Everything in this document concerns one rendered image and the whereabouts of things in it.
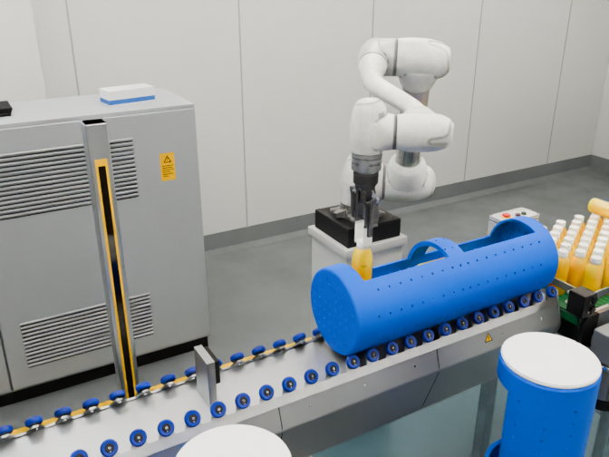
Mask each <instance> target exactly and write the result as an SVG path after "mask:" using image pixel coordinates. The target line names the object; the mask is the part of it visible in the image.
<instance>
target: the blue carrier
mask: <svg viewBox="0 0 609 457"><path fill-rule="evenodd" d="M492 244H493V245H492ZM429 247H433V248H435V249H436V250H433V251H430V252H426V251H427V249H428V248H429ZM425 252H426V253H425ZM444 257H445V258H444ZM438 258H441V259H439V260H435V261H432V260H434V259H438ZM428 261H432V262H429V263H426V264H422V265H419V264H421V263H424V262H428ZM418 265H419V266H418ZM557 268H558V253H557V249H556V243H555V241H554V240H553V238H552V236H551V234H550V233H549V231H548V230H547V229H546V228H545V227H544V226H543V225H542V224H541V223H540V222H538V221H537V220H535V219H532V218H530V217H525V216H518V217H514V218H511V219H504V220H502V221H500V222H499V223H498V224H497V225H496V226H495V227H494V228H493V229H492V230H491V232H490V235H488V236H485V237H482V238H476V239H472V240H470V241H466V242H462V243H459V244H455V243H454V242H452V241H451V240H449V239H447V238H432V239H429V240H425V241H422V242H419V243H417V244H416V245H415V246H413V248H412V249H411V251H410V253H409V255H408V257H407V258H404V259H400V260H397V261H393V262H390V263H387V264H383V265H379V266H377V267H373V268H372V279H369V280H365V281H363V279H362V278H361V276H360V275H359V274H358V273H357V271H356V270H355V269H353V268H352V267H350V266H349V265H346V264H344V263H339V264H335V265H331V266H328V267H322V268H320V269H319V270H318V271H317V272H316V273H315V275H314V278H313V281H312V285H311V303H312V309H313V313H314V319H315V322H316V324H317V326H318V329H319V331H320V333H321V335H322V337H323V338H324V340H325V342H326V343H327V344H328V345H329V346H330V347H331V348H332V349H333V350H334V351H335V352H336V353H338V354H340V355H353V354H355V353H358V352H361V351H363V350H366V349H369V348H372V347H375V346H377V345H381V344H384V343H387V342H390V341H392V340H395V339H398V338H401V337H403V336H406V335H410V334H413V333H416V332H419V331H421V330H424V329H426V328H429V327H432V326H436V325H439V324H442V323H445V322H448V321H450V320H452V319H455V318H458V317H461V316H465V315H468V314H471V313H473V312H476V311H479V310H481V309H484V308H487V307H490V306H494V305H496V304H499V303H502V302H505V301H508V300H510V299H513V298H516V297H520V296H523V295H525V294H528V293H531V292H534V291H537V290H539V289H541V288H544V287H546V286H548V285H549V284H550V283H551V282H552V280H553V279H554V277H555V275H556V272H557Z"/></svg>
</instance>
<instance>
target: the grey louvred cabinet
mask: <svg viewBox="0 0 609 457"><path fill-rule="evenodd" d="M154 95H155V102H142V103H135V104H128V105H122V106H114V107H109V106H107V105H104V104H102V103H101V99H100V95H99V94H90V95H80V96H71V97H61V98H52V99H42V100H31V101H22V102H9V103H10V105H11V106H12V108H13V109H12V112H11V116H4V117H0V407H3V406H7V405H9V404H15V403H18V402H22V401H24V400H27V399H31V398H34V397H37V396H40V395H43V394H48V393H52V392H55V391H58V390H62V389H64V388H68V387H71V386H74V385H77V384H82V383H86V382H89V381H92V380H95V379H98V378H102V377H104V376H108V375H111V374H116V372H115V365H114V359H113V352H112V346H111V334H110V328H109V320H108V314H107V307H106V301H105V295H104V288H103V282H102V269H101V262H100V256H99V249H98V243H97V237H96V230H95V224H94V216H93V210H92V198H91V192H90V185H89V179H88V172H87V165H86V159H85V152H84V146H83V139H82V127H81V121H87V120H95V119H103V120H104V121H105V122H107V126H108V133H109V141H110V148H111V162H112V169H113V177H114V185H115V192H116V200H117V207H118V214H119V222H120V229H121V243H122V250H123V257H124V265H125V272H126V279H127V288H128V295H129V302H130V316H131V323H132V331H133V338H134V345H135V353H136V360H137V367H138V366H142V365H147V364H150V363H153V362H157V361H159V360H163V359H166V358H169V357H172V356H175V355H181V354H184V353H187V352H190V351H193V350H194V346H197V345H202V346H203V347H205V346H208V336H209V335H210V329H209V315H208V290H207V276H206V262H205V249H204V236H203V223H202V209H201V196H200V183H199V169H198V144H197V130H196V117H195V108H194V103H192V102H189V101H187V100H185V99H183V98H181V97H179V96H177V94H175V93H173V92H170V91H168V90H166V89H164V88H157V89H154Z"/></svg>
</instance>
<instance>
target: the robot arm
mask: <svg viewBox="0 0 609 457"><path fill-rule="evenodd" d="M357 65H358V71H359V74H360V75H361V78H362V83H363V85H364V87H365V88H366V90H367V91H368V92H369V93H371V94H372V95H373V96H375V97H377V98H362V99H360V100H358V101H357V102H356V104H355V105H354V107H353V113H352V118H351V122H350V130H349V137H350V143H351V148H352V153H351V154H350V155H349V157H348V158H347V160H346V162H345V164H344V166H343V171H342V174H341V183H340V195H341V202H340V207H336V208H331V209H330V213H333V217H334V218H336V219H339V218H344V219H347V220H350V221H351V222H352V223H353V224H355V227H354V228H355V232H354V242H355V243H356V242H357V239H358V238H363V245H362V247H363V248H368V247H371V246H372V229H373V227H377V226H378V221H379V217H384V216H385V212H384V211H381V210H380V203H381V201H382V199H386V200H392V201H417V200H422V199H426V198H428V197H429V196H430V195H431V194H432V193H433V191H434V189H435V183H436V175H435V173H434V171H433V169H432V168H431V167H429V166H426V162H425V160H424V159H423V158H422V157H421V153H422V152H432V151H440V150H443V149H446V148H447V147H448V146H449V145H451V143H452V136H453V130H454V123H453V122H452V121H451V119H449V118H448V117H446V116H444V115H441V114H437V113H436V112H433V111H432V110H431V109H430V108H428V101H429V94H430V88H431V87H432V86H433V85H434V83H435V82H436V81H437V79H439V78H442V77H444V76H445V75H447V74H448V72H449V71H450V48H449V47H448V46H447V45H446V44H444V43H442V42H439V41H436V40H433V39H428V38H416V37H406V38H398V39H397V38H378V37H376V38H372V39H369V40H368V41H366V42H365V43H364V44H363V45H362V47H361V49H360V52H359V54H358V59H357ZM383 76H397V77H399V80H400V84H401V86H402V90H400V89H399V88H397V87H396V86H394V85H392V84H391V83H388V82H387V81H385V80H384V79H383V78H382V77H383ZM383 102H386V103H388V104H389V105H390V106H392V107H394V108H396V109H398V110H399V111H400V114H397V115H396V114H392V113H387V110H386V107H385V105H384V103H383ZM389 150H396V154H394V155H393V156H392V157H391V159H390V162H389V164H383V163H382V152H383V151H389ZM364 221H365V226H364Z"/></svg>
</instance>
